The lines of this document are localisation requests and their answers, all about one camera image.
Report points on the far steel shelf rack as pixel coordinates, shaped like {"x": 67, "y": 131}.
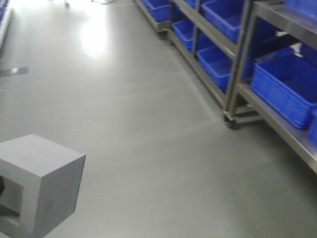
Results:
{"x": 222, "y": 40}

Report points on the blue bin on far rack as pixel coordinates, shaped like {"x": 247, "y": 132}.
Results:
{"x": 289, "y": 85}

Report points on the gray cube base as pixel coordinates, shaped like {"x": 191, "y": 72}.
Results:
{"x": 39, "y": 185}

